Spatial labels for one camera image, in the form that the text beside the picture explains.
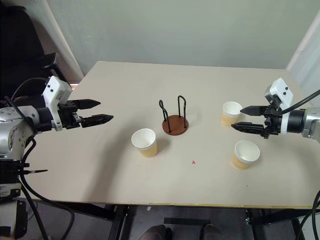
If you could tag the yellow white paper cup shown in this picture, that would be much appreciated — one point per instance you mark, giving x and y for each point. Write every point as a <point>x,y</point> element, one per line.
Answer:
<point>147,147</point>
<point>241,162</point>
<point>228,117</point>

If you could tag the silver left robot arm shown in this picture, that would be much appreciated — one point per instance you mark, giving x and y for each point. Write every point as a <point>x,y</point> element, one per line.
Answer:
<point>15,132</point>

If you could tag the small red scrap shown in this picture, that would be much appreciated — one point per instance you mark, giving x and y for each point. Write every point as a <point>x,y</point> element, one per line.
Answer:
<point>193,162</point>

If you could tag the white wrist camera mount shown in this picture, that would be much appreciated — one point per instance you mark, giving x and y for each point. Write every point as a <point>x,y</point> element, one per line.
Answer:
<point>281,91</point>
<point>53,90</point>

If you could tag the dark rounded shape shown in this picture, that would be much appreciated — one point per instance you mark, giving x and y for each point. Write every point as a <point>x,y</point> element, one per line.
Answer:
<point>212,232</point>
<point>155,232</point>

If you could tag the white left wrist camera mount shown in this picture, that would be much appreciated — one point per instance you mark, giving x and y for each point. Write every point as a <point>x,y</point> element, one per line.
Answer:
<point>53,90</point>

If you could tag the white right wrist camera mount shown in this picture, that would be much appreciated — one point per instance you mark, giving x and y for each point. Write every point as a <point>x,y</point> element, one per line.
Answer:
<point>281,91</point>

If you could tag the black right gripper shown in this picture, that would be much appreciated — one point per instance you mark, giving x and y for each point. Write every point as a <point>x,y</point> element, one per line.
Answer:
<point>273,122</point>

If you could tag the black and white robot torso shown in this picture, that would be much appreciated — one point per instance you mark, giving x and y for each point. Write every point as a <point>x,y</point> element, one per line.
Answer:
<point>8,180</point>

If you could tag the black office chair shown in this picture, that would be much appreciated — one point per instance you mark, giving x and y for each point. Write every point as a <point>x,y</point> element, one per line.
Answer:
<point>15,50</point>

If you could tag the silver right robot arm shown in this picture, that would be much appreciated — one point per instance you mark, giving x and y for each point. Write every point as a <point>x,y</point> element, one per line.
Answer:
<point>311,125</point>

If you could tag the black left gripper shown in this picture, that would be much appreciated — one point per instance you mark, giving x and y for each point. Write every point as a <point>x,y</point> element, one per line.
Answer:
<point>67,117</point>

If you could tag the white curtain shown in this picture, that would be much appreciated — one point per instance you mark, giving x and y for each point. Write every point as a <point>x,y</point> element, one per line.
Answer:
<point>306,55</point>

